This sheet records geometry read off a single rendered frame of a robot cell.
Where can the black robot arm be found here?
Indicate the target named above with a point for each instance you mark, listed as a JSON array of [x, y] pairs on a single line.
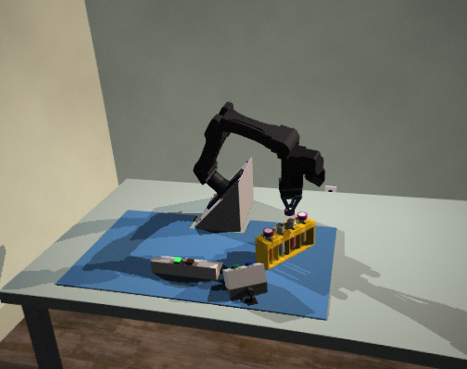
[[282, 140]]

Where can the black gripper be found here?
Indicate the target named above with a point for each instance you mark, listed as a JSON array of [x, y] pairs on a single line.
[[287, 192]]

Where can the blue flat mat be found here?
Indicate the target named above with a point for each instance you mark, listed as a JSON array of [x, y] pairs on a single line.
[[120, 261]]

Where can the grey key desk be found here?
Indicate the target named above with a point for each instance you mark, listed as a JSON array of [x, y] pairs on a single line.
[[242, 282]]

